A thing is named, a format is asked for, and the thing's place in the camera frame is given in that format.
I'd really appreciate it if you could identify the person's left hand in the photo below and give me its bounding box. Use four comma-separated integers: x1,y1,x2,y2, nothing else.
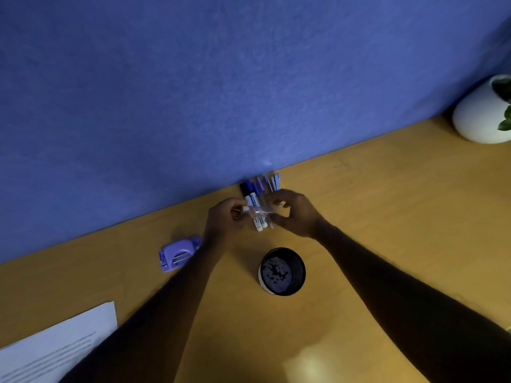
203,197,251,252

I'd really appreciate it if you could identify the person's right hand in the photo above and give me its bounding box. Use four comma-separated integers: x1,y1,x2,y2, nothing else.
265,189,329,240

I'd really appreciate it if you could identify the clear plastic zip bag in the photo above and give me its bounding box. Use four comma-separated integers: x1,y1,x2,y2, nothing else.
239,171,282,233

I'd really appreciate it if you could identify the person's left forearm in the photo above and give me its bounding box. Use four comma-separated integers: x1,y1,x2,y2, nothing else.
59,234,226,383

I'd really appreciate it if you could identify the person's right forearm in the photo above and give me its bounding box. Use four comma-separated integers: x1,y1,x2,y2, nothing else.
312,219,511,383

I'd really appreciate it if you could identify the bundle of markers and pens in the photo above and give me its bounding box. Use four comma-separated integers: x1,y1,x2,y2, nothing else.
240,172,282,232

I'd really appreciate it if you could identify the black round pen cup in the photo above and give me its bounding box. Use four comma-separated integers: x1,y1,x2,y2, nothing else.
257,247,307,297

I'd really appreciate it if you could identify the purple hole punch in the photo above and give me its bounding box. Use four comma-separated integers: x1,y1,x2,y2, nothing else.
158,235,203,273

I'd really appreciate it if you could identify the white round plant pot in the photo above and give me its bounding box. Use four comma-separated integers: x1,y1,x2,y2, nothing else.
451,74,511,145

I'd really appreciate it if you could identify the white printed paper sheet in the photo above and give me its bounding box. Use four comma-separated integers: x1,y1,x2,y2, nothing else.
0,301,119,383

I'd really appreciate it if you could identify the green leafy plant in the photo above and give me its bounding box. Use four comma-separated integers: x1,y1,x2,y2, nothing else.
491,77,511,131

